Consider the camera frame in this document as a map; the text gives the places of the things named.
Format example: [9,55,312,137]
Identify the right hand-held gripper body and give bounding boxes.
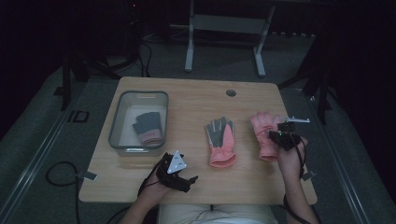
[276,116,311,152]

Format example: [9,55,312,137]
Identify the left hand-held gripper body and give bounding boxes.
[154,150,190,188]

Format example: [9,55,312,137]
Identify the pink padded glove cartoon print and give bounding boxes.
[249,111,285,162]

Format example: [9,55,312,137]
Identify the pink glove with grey palm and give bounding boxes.
[205,116,237,169]

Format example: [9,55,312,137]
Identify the grey and pink knit glove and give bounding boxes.
[132,111,164,146]

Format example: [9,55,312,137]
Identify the clear plastic bin grey rim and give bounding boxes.
[107,90,170,158]

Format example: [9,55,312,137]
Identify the person's left hand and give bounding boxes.
[141,169,172,203]

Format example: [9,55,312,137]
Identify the grey table edge clamp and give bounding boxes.
[301,170,318,181]
[76,170,98,182]

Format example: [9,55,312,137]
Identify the person's light trousers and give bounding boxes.
[158,203,279,224]

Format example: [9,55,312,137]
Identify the black tripod stand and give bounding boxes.
[278,46,335,125]
[54,52,138,111]

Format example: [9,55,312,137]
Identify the dark curtain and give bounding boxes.
[323,0,396,175]

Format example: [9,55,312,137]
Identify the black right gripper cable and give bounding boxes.
[282,144,321,224]

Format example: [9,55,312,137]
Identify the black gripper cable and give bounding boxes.
[106,160,166,224]
[282,144,321,224]

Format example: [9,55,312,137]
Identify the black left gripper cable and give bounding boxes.
[106,160,166,224]

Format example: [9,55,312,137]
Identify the black looped floor cable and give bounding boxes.
[45,161,82,224]

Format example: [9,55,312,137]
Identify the black rectangular floor bracket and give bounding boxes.
[67,110,91,123]

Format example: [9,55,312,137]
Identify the white metal desk frame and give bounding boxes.
[169,0,276,78]

